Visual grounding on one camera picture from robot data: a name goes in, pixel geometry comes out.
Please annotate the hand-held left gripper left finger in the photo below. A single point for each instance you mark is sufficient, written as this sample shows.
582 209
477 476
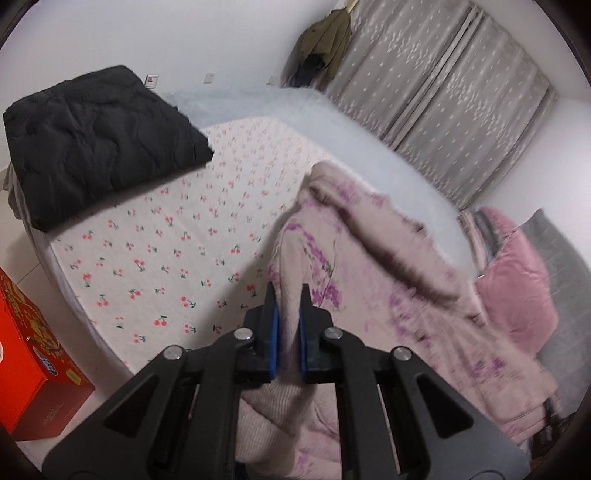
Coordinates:
274 339

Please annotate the folded black quilted jacket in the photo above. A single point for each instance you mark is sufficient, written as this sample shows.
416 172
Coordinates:
92 143

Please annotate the grey patterned curtain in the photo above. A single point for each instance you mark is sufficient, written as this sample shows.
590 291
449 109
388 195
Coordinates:
443 87

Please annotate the cherry print bed sheet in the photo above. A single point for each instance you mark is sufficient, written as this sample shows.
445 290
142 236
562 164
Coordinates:
184 221

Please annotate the red cardboard box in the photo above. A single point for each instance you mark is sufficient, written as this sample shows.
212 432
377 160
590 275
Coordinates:
32 355

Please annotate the pink floral fleece garment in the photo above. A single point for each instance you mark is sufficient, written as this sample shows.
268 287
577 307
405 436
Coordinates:
369 277

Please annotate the hanging olive green coat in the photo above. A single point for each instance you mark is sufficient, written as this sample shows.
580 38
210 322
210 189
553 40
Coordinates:
323 44

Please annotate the grey pillow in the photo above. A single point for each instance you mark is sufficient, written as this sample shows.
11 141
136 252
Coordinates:
558 295

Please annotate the pale blue fluffy blanket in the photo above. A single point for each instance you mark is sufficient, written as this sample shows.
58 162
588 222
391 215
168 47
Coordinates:
351 143

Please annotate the white wall socket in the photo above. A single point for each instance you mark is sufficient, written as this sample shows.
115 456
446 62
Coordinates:
151 81

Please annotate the pink velvet pillow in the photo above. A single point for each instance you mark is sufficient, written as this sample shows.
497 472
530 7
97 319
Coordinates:
517 281

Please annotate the white wall switch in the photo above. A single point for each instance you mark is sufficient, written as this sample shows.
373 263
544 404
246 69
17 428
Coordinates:
209 77

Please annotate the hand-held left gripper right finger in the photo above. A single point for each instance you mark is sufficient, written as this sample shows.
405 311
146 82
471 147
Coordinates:
303 344

